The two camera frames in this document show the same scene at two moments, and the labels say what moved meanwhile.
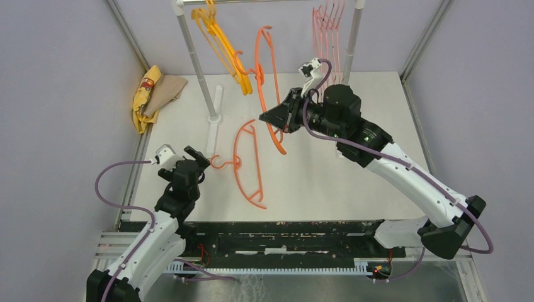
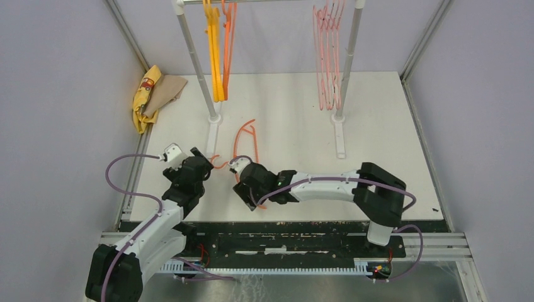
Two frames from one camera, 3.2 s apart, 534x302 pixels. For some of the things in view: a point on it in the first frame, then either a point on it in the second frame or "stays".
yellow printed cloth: x=142 y=97 stays
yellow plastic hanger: x=207 y=16 -> x=213 y=14
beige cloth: x=166 y=89 stays
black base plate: x=286 y=245 stays
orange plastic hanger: x=237 y=162 stays
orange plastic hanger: x=259 y=72 -> x=230 y=26
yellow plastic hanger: x=205 y=17 -> x=213 y=19
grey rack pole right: x=359 y=4 stays
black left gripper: x=202 y=162 stays
